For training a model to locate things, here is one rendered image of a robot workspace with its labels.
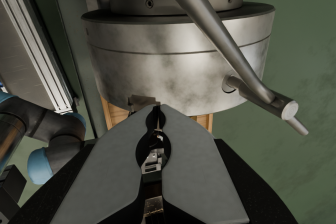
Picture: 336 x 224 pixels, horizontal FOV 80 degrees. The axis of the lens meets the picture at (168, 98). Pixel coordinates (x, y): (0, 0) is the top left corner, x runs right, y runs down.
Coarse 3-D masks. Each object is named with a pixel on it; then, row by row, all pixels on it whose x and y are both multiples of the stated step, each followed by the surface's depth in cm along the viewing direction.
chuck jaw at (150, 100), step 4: (132, 96) 28; (136, 96) 28; (140, 96) 28; (144, 96) 28; (132, 100) 29; (136, 100) 29; (140, 100) 28; (144, 100) 28; (148, 100) 28; (152, 100) 28; (136, 104) 29; (140, 104) 29; (144, 104) 28; (148, 104) 28; (156, 104) 28; (136, 108) 29; (140, 108) 29
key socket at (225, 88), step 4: (228, 72) 26; (232, 72) 26; (224, 76) 26; (228, 76) 26; (236, 76) 27; (224, 80) 26; (224, 84) 26; (224, 88) 27; (228, 88) 27; (232, 88) 27
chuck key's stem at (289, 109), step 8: (232, 80) 26; (240, 80) 25; (240, 88) 24; (248, 88) 23; (248, 96) 23; (256, 96) 22; (280, 96) 20; (256, 104) 23; (264, 104) 21; (272, 104) 20; (280, 104) 20; (288, 104) 19; (296, 104) 20; (272, 112) 21; (280, 112) 20; (288, 112) 20
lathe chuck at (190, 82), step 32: (96, 64) 30; (128, 64) 25; (160, 64) 24; (192, 64) 24; (224, 64) 25; (256, 64) 28; (128, 96) 28; (160, 96) 26; (192, 96) 26; (224, 96) 27
